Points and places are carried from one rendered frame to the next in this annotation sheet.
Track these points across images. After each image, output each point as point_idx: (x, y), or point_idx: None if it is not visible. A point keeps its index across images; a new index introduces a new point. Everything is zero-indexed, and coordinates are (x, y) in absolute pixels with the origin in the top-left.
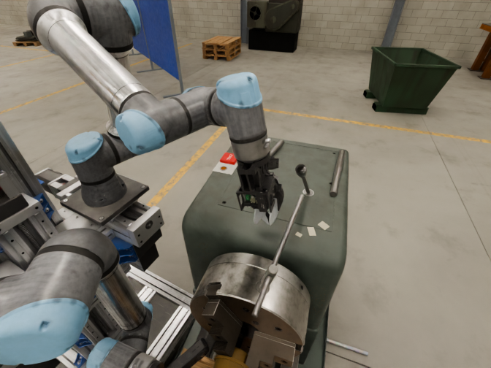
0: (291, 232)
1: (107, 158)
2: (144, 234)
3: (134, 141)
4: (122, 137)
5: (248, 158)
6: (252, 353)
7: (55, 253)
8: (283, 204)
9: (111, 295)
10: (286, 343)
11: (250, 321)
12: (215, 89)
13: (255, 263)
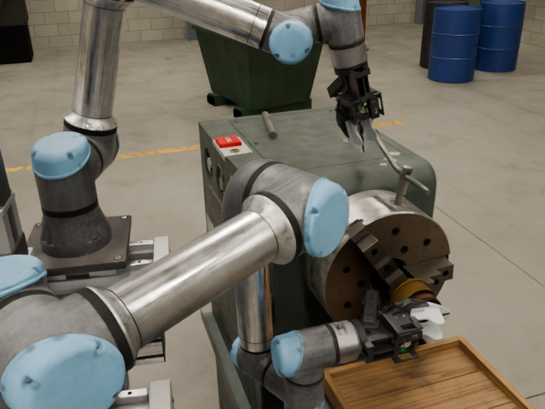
0: (375, 165)
1: (96, 165)
2: None
3: (304, 44)
4: (281, 49)
5: (360, 61)
6: (419, 277)
7: (276, 165)
8: (341, 153)
9: (271, 266)
10: (436, 259)
11: (398, 251)
12: (312, 6)
13: (371, 195)
